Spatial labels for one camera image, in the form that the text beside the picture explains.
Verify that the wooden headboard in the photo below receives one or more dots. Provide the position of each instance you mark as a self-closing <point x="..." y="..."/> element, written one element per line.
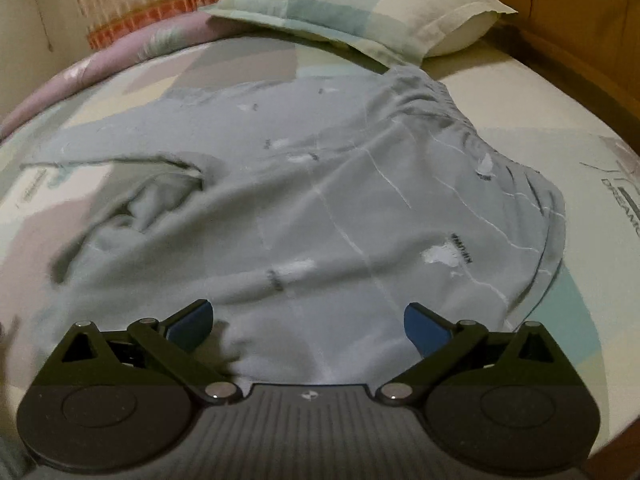
<point x="575" y="20"/>

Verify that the large checked pillow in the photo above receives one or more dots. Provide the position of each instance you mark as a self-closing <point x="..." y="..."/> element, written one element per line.
<point x="360" y="5"/>

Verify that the purple floral quilt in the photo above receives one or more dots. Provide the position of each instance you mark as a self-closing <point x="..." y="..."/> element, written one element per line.
<point x="125" y="55"/>

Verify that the grey printed pajama pants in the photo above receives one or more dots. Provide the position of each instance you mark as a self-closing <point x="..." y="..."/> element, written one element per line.
<point x="325" y="200"/>

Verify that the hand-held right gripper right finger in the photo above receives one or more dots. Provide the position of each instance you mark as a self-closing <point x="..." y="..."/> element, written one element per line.
<point x="425" y="327"/>

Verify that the bed with patchwork sheet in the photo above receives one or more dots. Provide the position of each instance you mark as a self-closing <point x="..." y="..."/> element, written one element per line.
<point x="575" y="125"/>

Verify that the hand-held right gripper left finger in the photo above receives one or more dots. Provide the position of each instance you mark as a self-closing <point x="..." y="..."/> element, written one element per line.
<point x="192" y="322"/>

